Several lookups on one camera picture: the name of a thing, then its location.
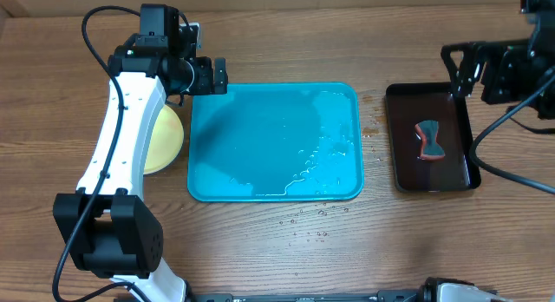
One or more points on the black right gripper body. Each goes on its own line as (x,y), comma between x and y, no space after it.
(496,88)

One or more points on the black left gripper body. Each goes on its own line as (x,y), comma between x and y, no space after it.
(202,84)

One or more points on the yellow-green plate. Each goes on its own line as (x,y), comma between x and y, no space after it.
(166,141)

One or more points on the orange and black sponge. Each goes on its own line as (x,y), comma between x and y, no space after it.
(427,132)

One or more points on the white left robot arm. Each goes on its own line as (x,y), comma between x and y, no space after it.
(106,226)

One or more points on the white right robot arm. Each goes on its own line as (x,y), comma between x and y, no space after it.
(539,13)

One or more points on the black rectangular tray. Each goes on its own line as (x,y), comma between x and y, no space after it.
(410,103)

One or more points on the teal plastic tray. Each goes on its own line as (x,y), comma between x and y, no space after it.
(276,142)

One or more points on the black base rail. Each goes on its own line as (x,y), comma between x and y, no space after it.
(381,296)

